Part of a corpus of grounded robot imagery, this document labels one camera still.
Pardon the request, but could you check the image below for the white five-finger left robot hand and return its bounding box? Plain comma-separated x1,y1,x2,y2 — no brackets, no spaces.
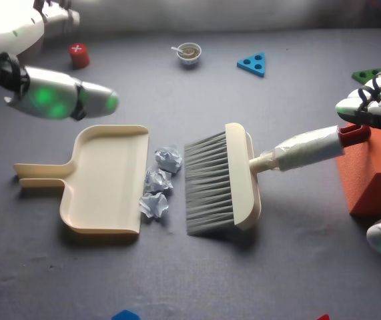
5,65,120,121

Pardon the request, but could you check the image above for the cream plastic dustpan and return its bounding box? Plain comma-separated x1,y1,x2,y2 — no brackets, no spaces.
13,125,150,239

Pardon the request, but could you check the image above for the green triangle block with holes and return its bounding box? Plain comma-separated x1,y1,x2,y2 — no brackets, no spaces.
350,67,381,86

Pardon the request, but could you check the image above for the red cylinder with white cross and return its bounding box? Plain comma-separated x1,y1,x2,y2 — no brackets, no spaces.
68,43,91,70

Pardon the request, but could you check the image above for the large orange foam block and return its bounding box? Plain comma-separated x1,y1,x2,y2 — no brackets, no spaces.
335,123,381,219

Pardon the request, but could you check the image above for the crumpled white paper ball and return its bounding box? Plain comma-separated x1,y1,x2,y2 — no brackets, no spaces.
154,145,183,175
139,191,170,219
144,168,174,195

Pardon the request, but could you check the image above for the blue triangle block with holes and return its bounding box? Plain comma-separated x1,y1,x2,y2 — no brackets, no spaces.
236,52,267,79

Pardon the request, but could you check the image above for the small white cup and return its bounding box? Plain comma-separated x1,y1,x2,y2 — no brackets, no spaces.
177,42,202,70

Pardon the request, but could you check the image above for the grey table cloth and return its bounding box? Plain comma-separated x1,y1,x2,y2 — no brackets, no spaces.
0,28,381,320

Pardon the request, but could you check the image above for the blue hexagonal block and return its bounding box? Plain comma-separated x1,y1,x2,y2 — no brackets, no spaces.
110,309,141,320

